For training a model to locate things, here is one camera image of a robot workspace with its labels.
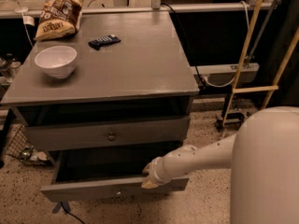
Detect dark blue snack bar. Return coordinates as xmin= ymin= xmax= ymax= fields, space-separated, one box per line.
xmin=88 ymin=35 xmax=121 ymax=50

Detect black metal clamp base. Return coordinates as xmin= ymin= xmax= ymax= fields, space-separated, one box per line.
xmin=214 ymin=111 xmax=251 ymax=131

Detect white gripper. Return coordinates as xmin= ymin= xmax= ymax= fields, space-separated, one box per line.
xmin=141 ymin=157 xmax=171 ymax=189

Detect grey drawer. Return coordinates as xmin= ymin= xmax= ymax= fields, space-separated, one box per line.
xmin=23 ymin=116 xmax=190 ymax=151
xmin=41 ymin=143 xmax=189 ymax=203

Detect black wire basket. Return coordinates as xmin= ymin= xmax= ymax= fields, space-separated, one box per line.
xmin=5 ymin=125 xmax=51 ymax=166

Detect black hanging cable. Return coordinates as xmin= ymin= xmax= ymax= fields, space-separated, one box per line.
xmin=161 ymin=3 xmax=207 ymax=91

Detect wooden ladder frame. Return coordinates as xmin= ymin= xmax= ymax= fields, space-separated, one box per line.
xmin=221 ymin=0 xmax=299 ymax=129

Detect grey wooden drawer cabinet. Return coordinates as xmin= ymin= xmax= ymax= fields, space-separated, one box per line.
xmin=0 ymin=11 xmax=200 ymax=161

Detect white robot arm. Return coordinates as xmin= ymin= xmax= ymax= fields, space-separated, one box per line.
xmin=141 ymin=106 xmax=299 ymax=224

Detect grey top drawer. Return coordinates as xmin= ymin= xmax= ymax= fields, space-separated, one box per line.
xmin=23 ymin=116 xmax=190 ymax=151

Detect glass jars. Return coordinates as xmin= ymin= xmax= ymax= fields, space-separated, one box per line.
xmin=0 ymin=53 xmax=21 ymax=79

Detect grey metal rail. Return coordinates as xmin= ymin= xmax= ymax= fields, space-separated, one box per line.
xmin=191 ymin=63 xmax=260 ymax=88

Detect brown chip bag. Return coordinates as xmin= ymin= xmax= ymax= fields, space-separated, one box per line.
xmin=35 ymin=0 xmax=84 ymax=41

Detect white ceramic bowl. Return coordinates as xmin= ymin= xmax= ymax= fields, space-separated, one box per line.
xmin=35 ymin=46 xmax=78 ymax=78

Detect black floor cable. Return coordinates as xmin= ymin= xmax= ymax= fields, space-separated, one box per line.
xmin=59 ymin=201 xmax=86 ymax=224

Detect white hanging cable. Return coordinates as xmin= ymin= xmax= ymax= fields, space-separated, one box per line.
xmin=201 ymin=1 xmax=251 ymax=89

